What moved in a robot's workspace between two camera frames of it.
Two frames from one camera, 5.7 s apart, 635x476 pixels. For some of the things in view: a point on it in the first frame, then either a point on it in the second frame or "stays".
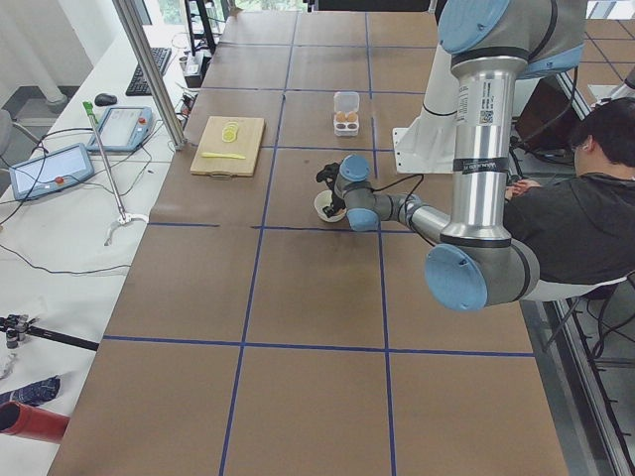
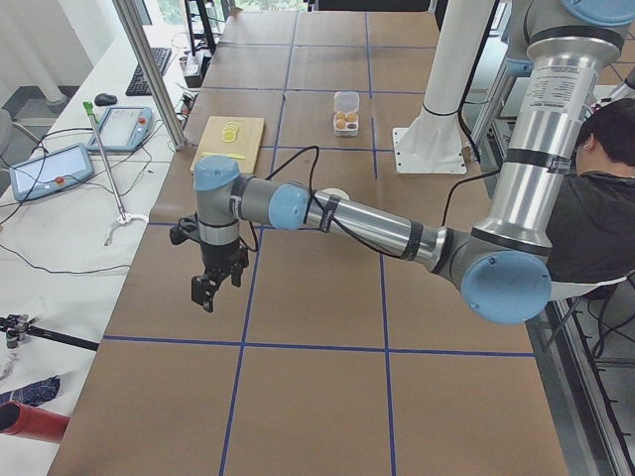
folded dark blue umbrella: [36, 394] stays
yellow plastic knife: [218, 155] stays
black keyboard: [138, 85] stays
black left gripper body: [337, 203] -> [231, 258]
